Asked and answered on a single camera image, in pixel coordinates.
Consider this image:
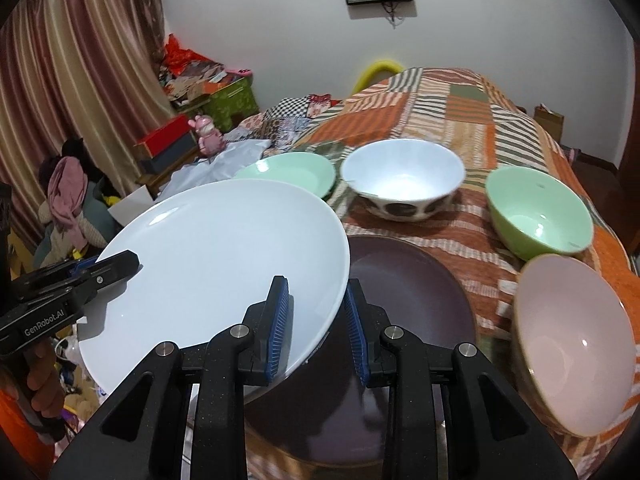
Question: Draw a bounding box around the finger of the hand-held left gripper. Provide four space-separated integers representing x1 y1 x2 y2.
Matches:
60 250 141 307
12 255 100 293

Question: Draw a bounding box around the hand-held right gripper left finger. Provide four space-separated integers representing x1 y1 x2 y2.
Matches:
50 276 294 480

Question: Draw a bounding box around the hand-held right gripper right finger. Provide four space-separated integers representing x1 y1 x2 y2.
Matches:
344 277 576 480

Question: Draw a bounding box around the large white plate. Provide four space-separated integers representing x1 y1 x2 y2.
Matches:
77 178 351 403

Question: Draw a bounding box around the pale green plate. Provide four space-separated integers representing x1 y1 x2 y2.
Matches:
231 152 337 202

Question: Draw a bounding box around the white bowl with dark spots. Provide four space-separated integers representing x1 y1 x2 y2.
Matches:
341 139 467 222

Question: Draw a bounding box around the person's left forearm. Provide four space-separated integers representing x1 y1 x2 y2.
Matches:
0 362 55 466

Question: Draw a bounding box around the person's left hand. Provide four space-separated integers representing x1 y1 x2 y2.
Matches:
24 340 67 417

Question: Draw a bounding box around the grey teal plush toy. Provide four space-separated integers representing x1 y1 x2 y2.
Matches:
34 177 126 267

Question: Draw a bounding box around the white paper box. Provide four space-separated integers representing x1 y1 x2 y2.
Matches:
107 186 157 229

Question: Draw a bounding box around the dark brown plate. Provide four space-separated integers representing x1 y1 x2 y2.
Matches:
242 235 478 468

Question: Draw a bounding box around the pink cloth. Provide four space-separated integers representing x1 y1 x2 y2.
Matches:
47 156 91 246

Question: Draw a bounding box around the wooden nightstand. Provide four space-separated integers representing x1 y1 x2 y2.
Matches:
137 149 206 197

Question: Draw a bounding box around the black plush toy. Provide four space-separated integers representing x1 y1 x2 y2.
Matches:
61 137 101 181

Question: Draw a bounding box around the dark blue box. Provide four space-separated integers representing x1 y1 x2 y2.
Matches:
140 132 201 176

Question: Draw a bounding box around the red box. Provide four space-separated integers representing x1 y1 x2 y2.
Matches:
132 114 193 158

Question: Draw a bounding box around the white plastic sheet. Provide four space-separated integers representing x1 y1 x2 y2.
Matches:
152 139 273 206

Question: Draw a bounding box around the pink toy figure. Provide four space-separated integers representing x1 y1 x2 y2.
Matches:
187 115 227 155

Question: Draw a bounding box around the pile of clothes and papers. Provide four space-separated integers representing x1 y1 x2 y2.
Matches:
159 34 253 108

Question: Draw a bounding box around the pink and gold curtain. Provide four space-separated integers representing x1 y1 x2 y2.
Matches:
0 0 173 251

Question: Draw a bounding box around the green storage box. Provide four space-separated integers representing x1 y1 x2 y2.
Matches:
202 76 261 133

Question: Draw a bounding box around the pale green bowl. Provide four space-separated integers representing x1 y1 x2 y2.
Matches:
486 165 595 262

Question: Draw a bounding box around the pink bowl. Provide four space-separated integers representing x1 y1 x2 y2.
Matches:
511 253 638 438

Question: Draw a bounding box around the red plastic bag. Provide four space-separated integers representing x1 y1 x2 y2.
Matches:
162 34 203 73

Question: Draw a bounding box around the checkered patchwork quilt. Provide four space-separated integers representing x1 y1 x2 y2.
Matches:
222 92 346 158

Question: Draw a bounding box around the orange striped patchwork blanket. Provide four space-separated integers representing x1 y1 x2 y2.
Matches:
240 66 638 480

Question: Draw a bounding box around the brown cardboard box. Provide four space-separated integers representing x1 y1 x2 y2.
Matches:
532 105 566 152

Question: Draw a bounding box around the black monitor cable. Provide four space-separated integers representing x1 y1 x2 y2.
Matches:
382 1 407 29

